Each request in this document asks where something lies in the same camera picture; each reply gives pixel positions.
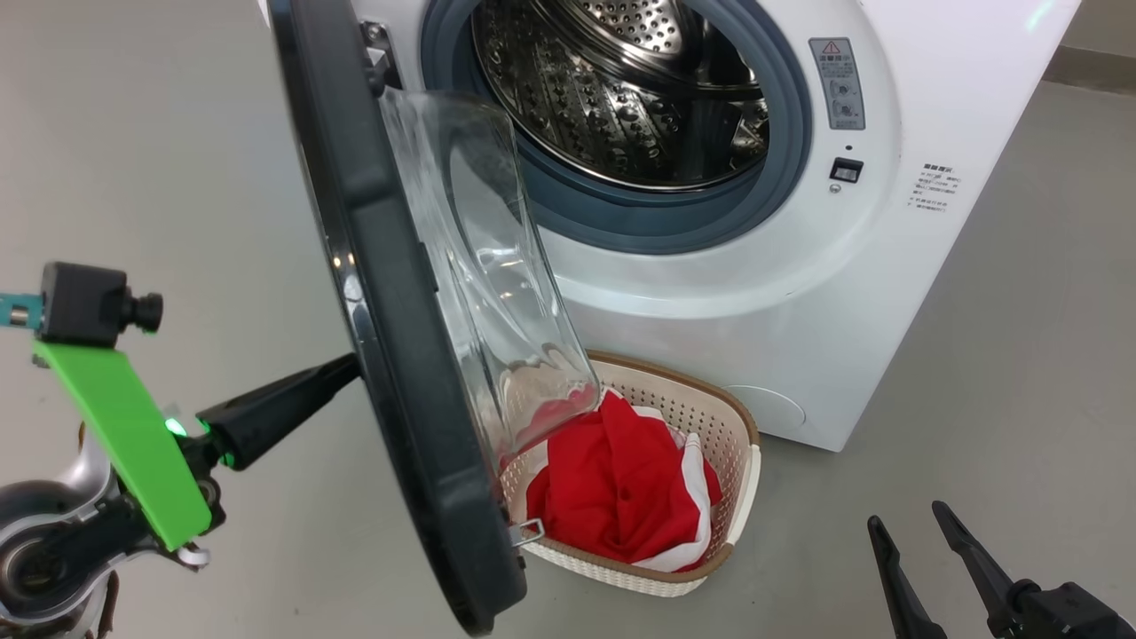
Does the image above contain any grey skirting board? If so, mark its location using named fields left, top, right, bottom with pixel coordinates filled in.
left=1043, top=44, right=1136, bottom=94

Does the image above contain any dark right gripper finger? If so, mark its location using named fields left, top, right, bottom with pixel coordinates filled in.
left=868, top=515, right=946, bottom=639
left=932, top=501, right=1035, bottom=639

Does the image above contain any grey metal door hinge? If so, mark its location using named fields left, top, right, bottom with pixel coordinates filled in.
left=359, top=22, right=400, bottom=97

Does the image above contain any red and white garment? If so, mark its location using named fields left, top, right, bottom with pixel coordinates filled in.
left=524, top=389, right=724, bottom=573

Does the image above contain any teal left camera cable connector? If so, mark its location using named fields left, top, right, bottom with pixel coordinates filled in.
left=0, top=293, right=43, bottom=331

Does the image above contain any cream perforated basket brown rim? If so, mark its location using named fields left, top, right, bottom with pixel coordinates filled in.
left=499, top=350, right=762, bottom=597

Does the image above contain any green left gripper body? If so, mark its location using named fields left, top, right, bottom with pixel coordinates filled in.
left=34, top=342, right=227, bottom=551

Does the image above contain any grey warning label sticker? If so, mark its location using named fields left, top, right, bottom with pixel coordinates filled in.
left=808, top=37, right=866, bottom=131

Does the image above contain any white front-load washing machine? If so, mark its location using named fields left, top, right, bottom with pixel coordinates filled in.
left=262, top=0, right=1084, bottom=454

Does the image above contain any round white filter cover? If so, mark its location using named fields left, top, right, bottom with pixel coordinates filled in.
left=723, top=384, right=807, bottom=436

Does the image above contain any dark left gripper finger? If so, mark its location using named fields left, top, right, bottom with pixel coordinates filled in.
left=197, top=353, right=362, bottom=471

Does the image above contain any black round glass washer door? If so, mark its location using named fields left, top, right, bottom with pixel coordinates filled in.
left=268, top=0, right=603, bottom=636

